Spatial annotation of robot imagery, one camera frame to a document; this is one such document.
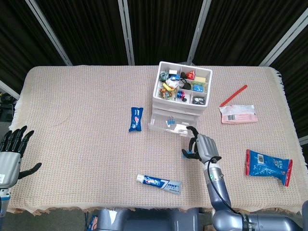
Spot grey robot torso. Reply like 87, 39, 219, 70
96, 208, 200, 231

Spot black looped band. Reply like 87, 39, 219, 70
180, 72, 192, 89

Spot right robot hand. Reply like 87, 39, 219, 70
182, 125, 222, 164

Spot black pleated curtain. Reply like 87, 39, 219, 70
0, 0, 308, 145

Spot white drawer organizer box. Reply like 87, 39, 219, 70
151, 61, 214, 121

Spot colourful candy wrappers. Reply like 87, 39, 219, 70
159, 88, 177, 99

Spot blue silver toothpaste tube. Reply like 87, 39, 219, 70
136, 174, 182, 195

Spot grey metal frame post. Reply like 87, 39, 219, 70
259, 9, 308, 67
0, 80, 20, 100
25, 0, 73, 66
117, 0, 135, 65
187, 0, 212, 64

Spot pink white plastic pouch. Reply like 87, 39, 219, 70
218, 104, 258, 124

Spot small blue Pepsi snack pack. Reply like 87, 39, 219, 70
128, 106, 144, 132

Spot green blue small pack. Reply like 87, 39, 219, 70
192, 81, 206, 92

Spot beige woven tablecloth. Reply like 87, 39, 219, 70
6, 64, 308, 216

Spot blue packet under table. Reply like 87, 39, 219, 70
88, 214, 98, 231

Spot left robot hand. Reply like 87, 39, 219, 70
0, 125, 42, 187

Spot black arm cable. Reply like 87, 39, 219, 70
206, 157, 244, 215

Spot blue and white eraser block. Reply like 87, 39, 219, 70
182, 149, 196, 160

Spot red flat stick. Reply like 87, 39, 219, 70
219, 84, 248, 107

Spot blue red snack bag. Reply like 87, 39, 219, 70
244, 149, 294, 187

